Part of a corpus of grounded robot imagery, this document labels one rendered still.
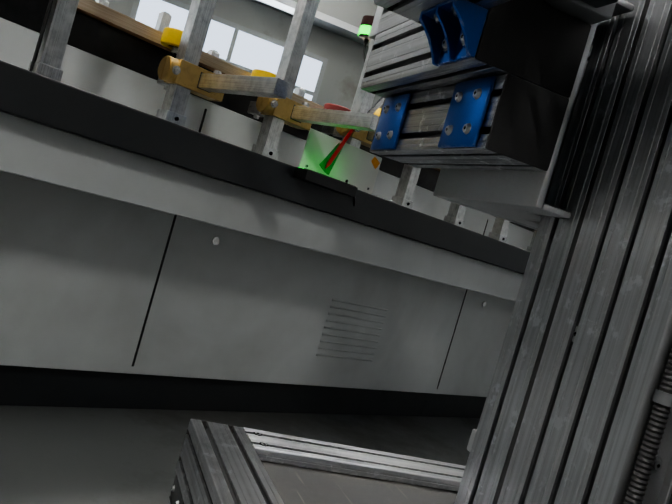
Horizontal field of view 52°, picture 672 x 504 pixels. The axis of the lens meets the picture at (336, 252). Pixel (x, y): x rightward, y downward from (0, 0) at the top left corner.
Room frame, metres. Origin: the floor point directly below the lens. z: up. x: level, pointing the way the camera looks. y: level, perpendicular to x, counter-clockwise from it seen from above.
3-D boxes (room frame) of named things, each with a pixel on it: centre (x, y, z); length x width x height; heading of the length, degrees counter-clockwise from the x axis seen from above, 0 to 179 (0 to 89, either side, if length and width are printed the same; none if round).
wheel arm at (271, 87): (1.40, 0.33, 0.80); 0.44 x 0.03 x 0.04; 44
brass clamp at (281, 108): (1.61, 0.21, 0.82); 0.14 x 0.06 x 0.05; 134
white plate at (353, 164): (1.73, 0.05, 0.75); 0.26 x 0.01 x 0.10; 134
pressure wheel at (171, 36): (1.54, 0.46, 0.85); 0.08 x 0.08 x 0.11
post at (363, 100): (1.76, 0.04, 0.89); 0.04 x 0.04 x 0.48; 44
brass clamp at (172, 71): (1.43, 0.39, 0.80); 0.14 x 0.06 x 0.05; 134
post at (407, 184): (1.94, -0.14, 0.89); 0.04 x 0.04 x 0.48; 44
